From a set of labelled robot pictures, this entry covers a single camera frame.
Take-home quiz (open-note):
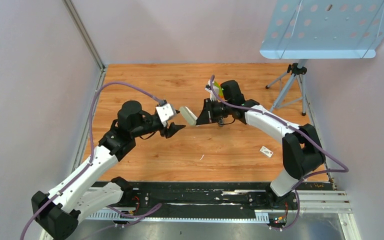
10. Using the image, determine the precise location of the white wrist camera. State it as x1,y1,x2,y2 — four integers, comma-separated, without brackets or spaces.
204,80,219,101
155,103,178,127

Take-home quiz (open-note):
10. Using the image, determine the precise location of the purple cable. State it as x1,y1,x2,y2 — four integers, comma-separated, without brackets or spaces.
209,74,350,231
19,81,166,240

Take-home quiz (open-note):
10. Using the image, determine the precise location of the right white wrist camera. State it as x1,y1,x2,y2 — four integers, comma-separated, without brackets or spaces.
204,80,219,101

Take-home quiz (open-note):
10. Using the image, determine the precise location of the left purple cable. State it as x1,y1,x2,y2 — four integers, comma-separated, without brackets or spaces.
19,81,166,240

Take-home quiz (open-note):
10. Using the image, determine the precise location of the white slotted cable duct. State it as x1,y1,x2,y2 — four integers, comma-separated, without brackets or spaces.
86,209,270,224

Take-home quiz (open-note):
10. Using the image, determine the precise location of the beige grey stapler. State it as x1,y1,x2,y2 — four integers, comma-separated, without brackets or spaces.
179,106,198,126

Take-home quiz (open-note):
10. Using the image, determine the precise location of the small silver stapler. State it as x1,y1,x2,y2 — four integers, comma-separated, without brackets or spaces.
217,118,225,127

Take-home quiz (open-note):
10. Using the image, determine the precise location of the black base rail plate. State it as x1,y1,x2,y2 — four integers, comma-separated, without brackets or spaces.
89,180,334,220

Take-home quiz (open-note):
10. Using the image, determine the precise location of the grey tripod stand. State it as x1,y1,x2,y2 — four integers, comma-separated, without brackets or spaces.
265,59,308,116

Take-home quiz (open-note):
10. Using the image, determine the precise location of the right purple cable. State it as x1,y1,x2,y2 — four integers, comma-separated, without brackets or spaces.
209,74,350,231

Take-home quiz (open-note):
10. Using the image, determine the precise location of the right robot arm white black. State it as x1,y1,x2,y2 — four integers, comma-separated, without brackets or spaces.
194,79,326,209

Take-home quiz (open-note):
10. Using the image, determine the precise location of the green orange tape dispenser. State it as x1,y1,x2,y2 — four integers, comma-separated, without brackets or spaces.
213,81,225,100

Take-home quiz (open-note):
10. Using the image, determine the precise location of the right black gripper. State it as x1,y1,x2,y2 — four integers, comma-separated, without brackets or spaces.
195,98,233,126

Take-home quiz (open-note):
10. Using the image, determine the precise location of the light blue perforated tray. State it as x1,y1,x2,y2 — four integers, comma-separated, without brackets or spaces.
260,0,384,60

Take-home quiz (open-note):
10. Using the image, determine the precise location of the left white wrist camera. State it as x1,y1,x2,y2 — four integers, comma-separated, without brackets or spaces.
155,103,178,127

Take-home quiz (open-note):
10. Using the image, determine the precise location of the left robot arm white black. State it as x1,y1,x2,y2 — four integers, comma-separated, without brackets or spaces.
31,100,184,240

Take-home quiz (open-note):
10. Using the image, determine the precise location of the small white label card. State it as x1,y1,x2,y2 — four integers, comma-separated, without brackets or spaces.
259,146,274,158

